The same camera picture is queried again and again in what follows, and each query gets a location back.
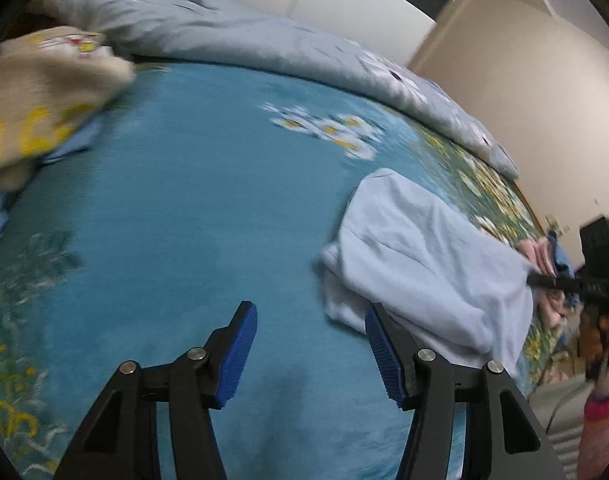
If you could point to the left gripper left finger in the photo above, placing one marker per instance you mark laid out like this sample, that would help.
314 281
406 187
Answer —
117 439

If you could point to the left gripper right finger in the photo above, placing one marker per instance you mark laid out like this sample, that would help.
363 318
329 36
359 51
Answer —
503 438

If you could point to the light blue printed t-shirt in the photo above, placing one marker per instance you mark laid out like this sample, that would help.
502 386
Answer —
457 290

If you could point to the person's right hand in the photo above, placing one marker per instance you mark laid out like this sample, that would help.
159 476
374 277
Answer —
595 349

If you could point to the dark blue folded garment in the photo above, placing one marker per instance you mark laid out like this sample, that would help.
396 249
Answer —
562 266

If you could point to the pink folded fleece garment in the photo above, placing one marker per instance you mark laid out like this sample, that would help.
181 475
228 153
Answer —
551 304

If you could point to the blue floral plush blanket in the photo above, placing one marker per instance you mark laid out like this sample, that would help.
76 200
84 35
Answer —
207 186

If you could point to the beige fleece cartoon garment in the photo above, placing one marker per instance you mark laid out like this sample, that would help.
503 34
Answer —
51 82

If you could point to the grey-blue floral quilt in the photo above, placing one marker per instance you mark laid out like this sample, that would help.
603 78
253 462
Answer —
228 32

